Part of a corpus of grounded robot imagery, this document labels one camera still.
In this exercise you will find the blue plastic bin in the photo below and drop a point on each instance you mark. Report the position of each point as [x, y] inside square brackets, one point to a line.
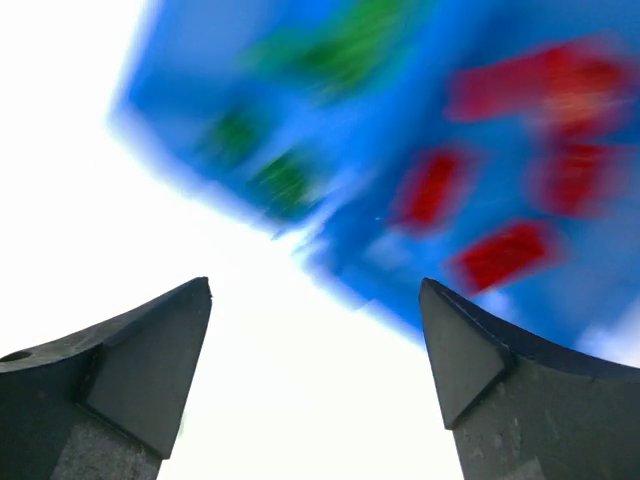
[562, 278]

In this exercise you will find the green two-by-two lego brick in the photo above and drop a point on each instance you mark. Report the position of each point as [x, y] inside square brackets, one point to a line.
[288, 186]

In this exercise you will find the red square lego brick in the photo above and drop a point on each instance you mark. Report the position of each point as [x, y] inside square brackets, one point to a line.
[434, 188]

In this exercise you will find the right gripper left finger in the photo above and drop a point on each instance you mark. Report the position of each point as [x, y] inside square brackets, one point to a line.
[107, 401]

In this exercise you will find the green curved four-stud brick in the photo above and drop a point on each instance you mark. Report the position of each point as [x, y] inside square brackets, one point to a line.
[341, 62]

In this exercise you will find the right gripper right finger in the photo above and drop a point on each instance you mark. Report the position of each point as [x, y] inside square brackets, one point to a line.
[522, 407]

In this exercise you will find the small red irregular lego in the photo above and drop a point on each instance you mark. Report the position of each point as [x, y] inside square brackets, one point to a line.
[574, 180]

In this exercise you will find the red green red stack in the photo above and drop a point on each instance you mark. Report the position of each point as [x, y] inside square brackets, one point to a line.
[574, 89]

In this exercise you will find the green square lego brick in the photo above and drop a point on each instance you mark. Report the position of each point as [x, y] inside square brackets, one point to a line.
[233, 137]

